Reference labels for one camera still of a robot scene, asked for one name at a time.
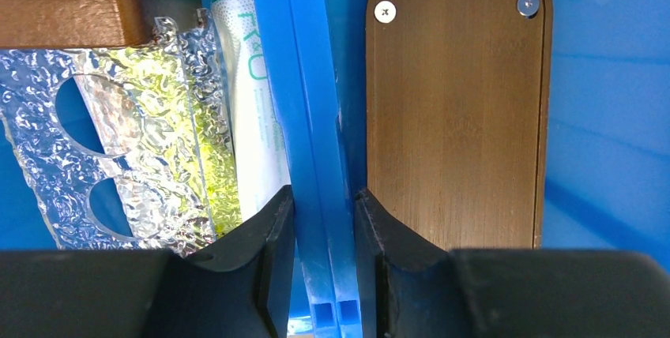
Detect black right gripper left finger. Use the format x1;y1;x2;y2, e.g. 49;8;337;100
1;186;295;337

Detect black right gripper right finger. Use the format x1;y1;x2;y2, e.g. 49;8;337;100
354;190;669;337

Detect clear textured toothbrush holder rack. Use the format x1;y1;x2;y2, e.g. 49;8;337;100
1;0;243;256

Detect brown wooden oval tray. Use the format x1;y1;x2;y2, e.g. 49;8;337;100
366;0;553;250

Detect white toothpaste tube green cap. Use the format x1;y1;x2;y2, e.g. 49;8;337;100
211;0;290;220

